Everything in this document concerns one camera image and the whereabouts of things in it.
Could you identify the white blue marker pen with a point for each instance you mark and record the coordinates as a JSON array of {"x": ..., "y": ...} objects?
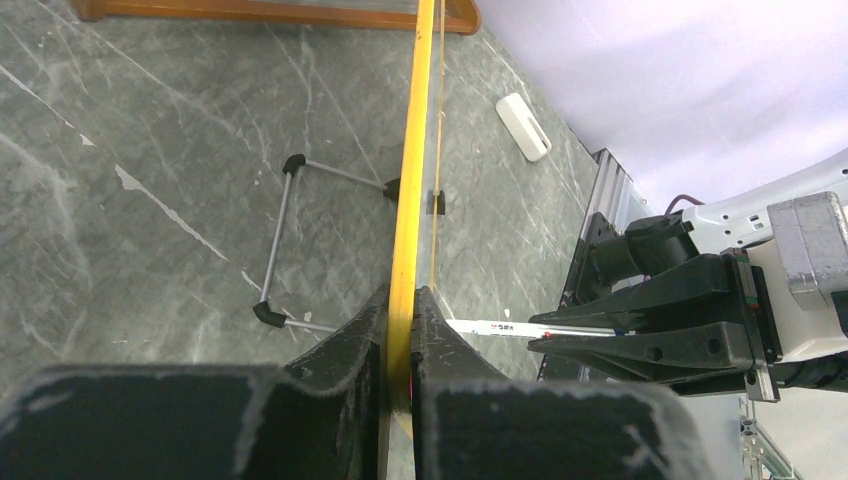
[{"x": 527, "y": 330}]

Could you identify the white plastic block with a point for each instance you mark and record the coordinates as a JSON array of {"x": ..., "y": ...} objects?
[{"x": 523, "y": 126}]

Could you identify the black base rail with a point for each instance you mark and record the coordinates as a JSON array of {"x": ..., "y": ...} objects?
[{"x": 596, "y": 227}]

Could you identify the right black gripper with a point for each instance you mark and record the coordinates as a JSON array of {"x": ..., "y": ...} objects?
[{"x": 703, "y": 359}]

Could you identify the aluminium frame rail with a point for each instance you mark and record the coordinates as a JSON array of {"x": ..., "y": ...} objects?
[{"x": 615, "y": 195}]

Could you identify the yellow framed whiteboard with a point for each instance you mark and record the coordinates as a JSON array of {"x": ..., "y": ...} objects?
[{"x": 418, "y": 153}]

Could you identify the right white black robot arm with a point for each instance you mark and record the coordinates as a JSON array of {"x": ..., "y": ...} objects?
[{"x": 689, "y": 228}]

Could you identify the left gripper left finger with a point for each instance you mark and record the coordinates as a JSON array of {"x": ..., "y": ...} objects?
[{"x": 316, "y": 417}]

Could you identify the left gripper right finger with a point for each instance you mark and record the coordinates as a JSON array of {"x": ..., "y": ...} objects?
[{"x": 470, "y": 421}]

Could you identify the orange wooden rack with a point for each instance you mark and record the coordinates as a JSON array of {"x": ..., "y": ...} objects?
[{"x": 394, "y": 15}]

